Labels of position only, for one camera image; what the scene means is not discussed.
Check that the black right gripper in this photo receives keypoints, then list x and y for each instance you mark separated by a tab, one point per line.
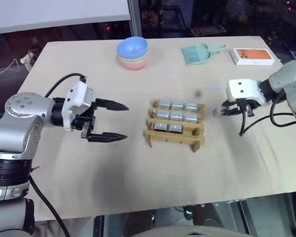
249	106

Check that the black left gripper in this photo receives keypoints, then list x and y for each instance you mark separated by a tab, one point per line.
87	126

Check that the silver cube stereo camera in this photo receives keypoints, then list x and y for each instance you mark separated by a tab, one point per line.
191	116
163	114
176	115
164	103
177	105
160	126
175	128
191	105

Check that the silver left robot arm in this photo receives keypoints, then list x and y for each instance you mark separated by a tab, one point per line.
17	128

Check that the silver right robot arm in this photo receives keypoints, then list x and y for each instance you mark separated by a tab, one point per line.
288	76

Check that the white orange phone box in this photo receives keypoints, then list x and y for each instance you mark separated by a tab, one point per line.
252	57

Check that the wooden rack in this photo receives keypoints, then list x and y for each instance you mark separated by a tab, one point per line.
173	144

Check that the teal plastic dustpan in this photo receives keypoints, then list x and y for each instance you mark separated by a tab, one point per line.
204	58

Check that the pink plastic bowl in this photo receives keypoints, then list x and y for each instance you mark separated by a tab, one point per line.
133	65

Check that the small teal hand brush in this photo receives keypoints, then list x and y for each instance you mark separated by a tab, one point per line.
190	54

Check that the green plastic bowl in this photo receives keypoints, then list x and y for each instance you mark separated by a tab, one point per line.
144	58

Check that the blue plastic bowl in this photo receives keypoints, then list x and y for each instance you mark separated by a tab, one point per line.
132	47

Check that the small white clamp fixture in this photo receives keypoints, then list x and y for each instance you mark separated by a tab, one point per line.
28	58

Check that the white board panel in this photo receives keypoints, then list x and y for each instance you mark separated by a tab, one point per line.
51	12

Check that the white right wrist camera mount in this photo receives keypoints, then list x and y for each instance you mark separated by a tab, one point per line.
241	87

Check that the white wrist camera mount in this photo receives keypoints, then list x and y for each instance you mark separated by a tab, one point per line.
76	98
241	87

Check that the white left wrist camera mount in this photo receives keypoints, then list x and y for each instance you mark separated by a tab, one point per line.
76	98

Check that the grey ribbed post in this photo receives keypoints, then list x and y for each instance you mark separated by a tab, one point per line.
135	17

